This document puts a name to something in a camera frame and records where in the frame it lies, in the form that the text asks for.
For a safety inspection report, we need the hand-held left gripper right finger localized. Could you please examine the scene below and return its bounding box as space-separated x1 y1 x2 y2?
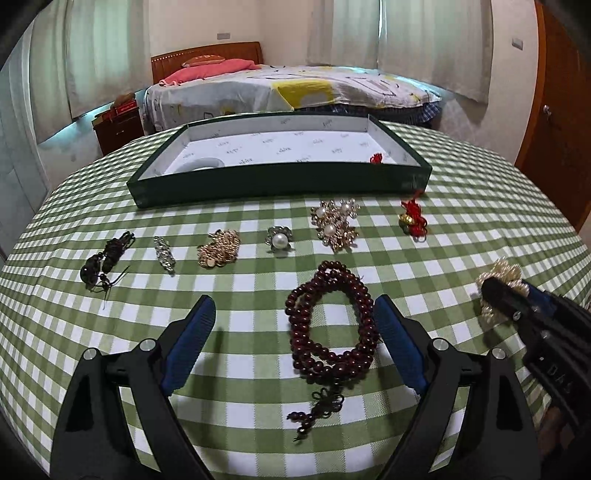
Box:
373 294 541 480

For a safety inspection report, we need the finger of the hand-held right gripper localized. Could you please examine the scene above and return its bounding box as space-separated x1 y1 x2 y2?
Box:
524 281 561 319
481 276 536 325

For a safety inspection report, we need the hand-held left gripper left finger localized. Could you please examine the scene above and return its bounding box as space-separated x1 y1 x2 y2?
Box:
50 294 218 480

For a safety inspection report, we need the white pearl bracelet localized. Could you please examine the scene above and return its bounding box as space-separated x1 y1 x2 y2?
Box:
475 258 532 329

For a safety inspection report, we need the silver rhinestone brooch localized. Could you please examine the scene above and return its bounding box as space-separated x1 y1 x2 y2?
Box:
153 236 177 274

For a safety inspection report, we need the gold chain necklace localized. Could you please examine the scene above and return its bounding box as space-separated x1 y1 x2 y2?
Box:
197 229 241 268

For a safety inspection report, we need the dark red bead necklace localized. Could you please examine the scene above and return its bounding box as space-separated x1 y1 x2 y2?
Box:
285 260 382 441

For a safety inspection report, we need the red cord gold charm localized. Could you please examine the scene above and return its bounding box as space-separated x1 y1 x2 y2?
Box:
399 189 429 241

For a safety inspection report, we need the black bead bracelet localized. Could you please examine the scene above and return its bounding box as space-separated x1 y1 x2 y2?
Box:
79 231 137 292

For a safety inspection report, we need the gold pearl flower brooch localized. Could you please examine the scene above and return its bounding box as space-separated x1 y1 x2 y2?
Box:
310 198 360 253

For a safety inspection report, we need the green shallow box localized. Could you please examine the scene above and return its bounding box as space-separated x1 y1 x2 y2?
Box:
126 113 432 209

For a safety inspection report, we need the person's right hand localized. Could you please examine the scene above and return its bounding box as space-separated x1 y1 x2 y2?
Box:
537 406 575 446

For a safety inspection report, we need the green checkered tablecloth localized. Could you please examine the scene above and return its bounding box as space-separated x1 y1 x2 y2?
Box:
0 117 591 480

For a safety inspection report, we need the wooden door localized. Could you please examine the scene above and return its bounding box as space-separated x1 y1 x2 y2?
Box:
513 0 591 232

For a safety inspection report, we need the translucent white bangle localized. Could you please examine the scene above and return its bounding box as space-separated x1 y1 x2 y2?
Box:
178 157 225 173

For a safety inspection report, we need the wooden nightstand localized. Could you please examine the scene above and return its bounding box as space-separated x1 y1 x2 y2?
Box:
92 106 146 156

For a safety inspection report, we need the frosted glass sliding door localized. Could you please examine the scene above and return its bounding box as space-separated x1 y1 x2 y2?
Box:
0 60 51 259

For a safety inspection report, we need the bed with patterned sheet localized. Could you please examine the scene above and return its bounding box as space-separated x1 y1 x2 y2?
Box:
141 41 444 136

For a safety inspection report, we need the white curtain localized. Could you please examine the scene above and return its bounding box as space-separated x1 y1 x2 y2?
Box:
307 0 385 71
378 0 492 104
65 0 152 118
25 0 75 141

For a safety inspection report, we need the pink pillow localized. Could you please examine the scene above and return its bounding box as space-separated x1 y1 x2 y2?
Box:
158 59 264 87

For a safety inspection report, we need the brown patterned cushion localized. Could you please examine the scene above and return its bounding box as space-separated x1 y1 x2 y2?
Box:
181 54 225 68

